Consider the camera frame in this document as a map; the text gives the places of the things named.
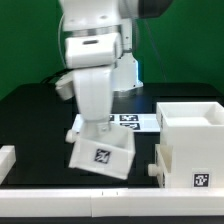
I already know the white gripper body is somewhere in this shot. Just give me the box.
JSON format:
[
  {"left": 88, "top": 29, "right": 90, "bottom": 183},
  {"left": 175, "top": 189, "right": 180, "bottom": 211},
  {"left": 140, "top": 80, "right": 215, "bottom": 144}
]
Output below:
[{"left": 73, "top": 66, "right": 113, "bottom": 122}]

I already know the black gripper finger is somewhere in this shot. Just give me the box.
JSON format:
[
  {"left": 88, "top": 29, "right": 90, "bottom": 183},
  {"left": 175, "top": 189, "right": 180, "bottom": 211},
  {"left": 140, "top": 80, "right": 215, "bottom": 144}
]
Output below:
[{"left": 97, "top": 121, "right": 110, "bottom": 132}]

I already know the white drawer with knob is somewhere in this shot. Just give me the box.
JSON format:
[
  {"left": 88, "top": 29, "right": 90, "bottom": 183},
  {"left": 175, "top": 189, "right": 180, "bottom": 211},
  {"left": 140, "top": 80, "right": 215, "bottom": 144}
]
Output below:
[{"left": 69, "top": 123, "right": 135, "bottom": 180}]

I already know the white drawer tray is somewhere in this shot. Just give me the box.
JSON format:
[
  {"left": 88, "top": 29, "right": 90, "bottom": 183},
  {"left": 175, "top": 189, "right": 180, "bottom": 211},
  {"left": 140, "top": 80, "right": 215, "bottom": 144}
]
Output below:
[{"left": 148, "top": 144, "right": 172, "bottom": 188}]

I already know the large white drawer housing box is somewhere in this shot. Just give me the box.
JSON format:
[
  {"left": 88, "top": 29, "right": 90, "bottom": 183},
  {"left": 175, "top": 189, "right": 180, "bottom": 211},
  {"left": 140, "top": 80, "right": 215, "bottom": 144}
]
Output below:
[{"left": 156, "top": 102, "right": 224, "bottom": 188}]

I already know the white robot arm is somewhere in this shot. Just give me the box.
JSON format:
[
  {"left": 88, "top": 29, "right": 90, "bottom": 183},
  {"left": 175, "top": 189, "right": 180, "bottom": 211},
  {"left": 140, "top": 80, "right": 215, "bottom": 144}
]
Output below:
[{"left": 56, "top": 0, "right": 173, "bottom": 131}]

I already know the white marker tag plate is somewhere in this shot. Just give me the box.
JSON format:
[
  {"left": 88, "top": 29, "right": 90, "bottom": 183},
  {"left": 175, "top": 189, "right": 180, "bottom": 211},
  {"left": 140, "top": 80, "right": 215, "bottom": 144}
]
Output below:
[{"left": 71, "top": 113, "right": 161, "bottom": 133}]

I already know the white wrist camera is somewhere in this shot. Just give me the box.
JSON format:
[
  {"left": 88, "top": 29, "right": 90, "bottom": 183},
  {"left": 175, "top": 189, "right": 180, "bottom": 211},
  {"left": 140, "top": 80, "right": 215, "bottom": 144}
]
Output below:
[{"left": 55, "top": 72, "right": 75, "bottom": 100}]

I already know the white left rail block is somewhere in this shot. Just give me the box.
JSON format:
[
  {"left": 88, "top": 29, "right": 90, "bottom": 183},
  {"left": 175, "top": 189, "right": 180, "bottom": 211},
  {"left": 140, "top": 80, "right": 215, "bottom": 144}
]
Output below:
[{"left": 0, "top": 145, "right": 16, "bottom": 185}]

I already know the white front rail bar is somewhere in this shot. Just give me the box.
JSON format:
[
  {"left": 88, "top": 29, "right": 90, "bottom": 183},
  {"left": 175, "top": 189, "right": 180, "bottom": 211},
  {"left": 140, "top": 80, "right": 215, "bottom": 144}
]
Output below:
[{"left": 0, "top": 188, "right": 224, "bottom": 217}]

